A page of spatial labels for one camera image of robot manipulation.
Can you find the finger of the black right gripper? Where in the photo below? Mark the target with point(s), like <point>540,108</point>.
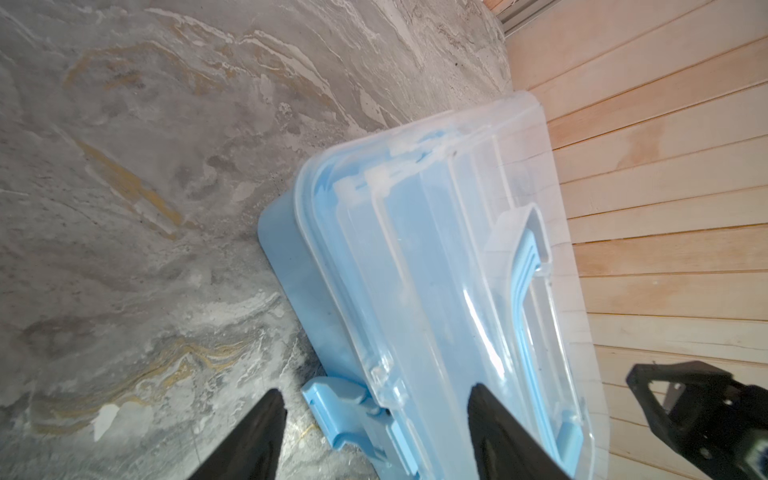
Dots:
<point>707,417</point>

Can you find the blue clear-lid tool box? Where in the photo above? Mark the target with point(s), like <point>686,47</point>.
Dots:
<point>427,259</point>

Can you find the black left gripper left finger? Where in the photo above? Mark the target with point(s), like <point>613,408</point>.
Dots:
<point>252,449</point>

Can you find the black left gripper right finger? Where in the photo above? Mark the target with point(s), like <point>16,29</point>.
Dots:
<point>503,449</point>

